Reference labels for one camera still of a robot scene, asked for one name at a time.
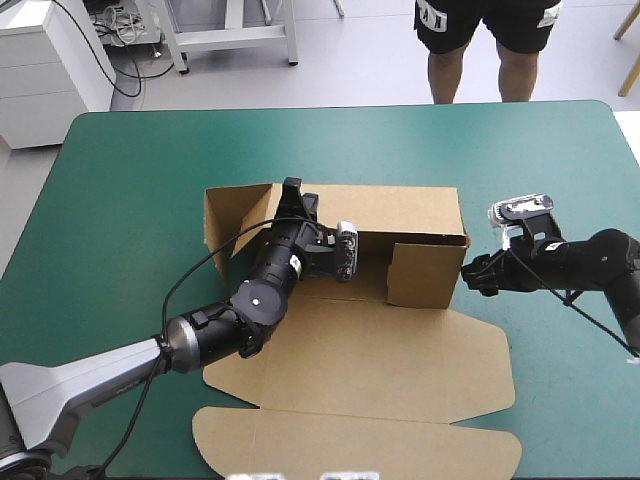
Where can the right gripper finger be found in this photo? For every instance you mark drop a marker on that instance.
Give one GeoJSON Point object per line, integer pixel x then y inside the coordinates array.
{"type": "Point", "coordinates": [486, 287]}
{"type": "Point", "coordinates": [477, 267]}

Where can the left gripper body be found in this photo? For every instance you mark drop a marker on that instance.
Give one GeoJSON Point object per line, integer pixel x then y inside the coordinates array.
{"type": "Point", "coordinates": [292, 234]}

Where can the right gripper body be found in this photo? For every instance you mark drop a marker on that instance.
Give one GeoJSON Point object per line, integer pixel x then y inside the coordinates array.
{"type": "Point", "coordinates": [530, 267]}

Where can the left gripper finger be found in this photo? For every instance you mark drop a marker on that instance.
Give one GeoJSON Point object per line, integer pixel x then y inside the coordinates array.
{"type": "Point", "coordinates": [311, 207]}
{"type": "Point", "coordinates": [291, 197]}

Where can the brown cardboard box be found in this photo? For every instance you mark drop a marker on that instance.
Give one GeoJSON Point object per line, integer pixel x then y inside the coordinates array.
{"type": "Point", "coordinates": [370, 360]}

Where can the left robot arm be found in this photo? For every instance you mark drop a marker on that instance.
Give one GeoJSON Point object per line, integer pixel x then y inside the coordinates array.
{"type": "Point", "coordinates": [125, 362]}

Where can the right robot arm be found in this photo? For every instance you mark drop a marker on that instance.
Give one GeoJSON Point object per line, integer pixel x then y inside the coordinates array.
{"type": "Point", "coordinates": [607, 262]}

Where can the white side table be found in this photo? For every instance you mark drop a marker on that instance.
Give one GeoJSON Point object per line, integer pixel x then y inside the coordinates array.
{"type": "Point", "coordinates": [630, 135]}

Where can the person's legs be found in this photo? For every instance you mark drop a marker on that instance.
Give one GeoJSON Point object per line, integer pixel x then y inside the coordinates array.
{"type": "Point", "coordinates": [452, 50]}

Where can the wooden chair leg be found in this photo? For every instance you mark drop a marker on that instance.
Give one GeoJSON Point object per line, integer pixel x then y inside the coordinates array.
{"type": "Point", "coordinates": [631, 80]}
{"type": "Point", "coordinates": [628, 20]}

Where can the white cabinet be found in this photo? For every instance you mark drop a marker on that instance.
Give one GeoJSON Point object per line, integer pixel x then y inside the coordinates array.
{"type": "Point", "coordinates": [45, 75]}

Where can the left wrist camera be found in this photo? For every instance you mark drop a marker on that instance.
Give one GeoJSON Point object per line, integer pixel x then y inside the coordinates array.
{"type": "Point", "coordinates": [347, 250]}

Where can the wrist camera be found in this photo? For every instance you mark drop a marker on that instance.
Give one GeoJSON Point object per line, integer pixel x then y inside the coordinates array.
{"type": "Point", "coordinates": [347, 250]}
{"type": "Point", "coordinates": [520, 208]}

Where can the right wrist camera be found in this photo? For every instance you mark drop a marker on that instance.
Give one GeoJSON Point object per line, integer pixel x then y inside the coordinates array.
{"type": "Point", "coordinates": [520, 208]}

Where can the white metal table frame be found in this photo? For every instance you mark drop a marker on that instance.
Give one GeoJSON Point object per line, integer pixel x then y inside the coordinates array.
{"type": "Point", "coordinates": [235, 37]}

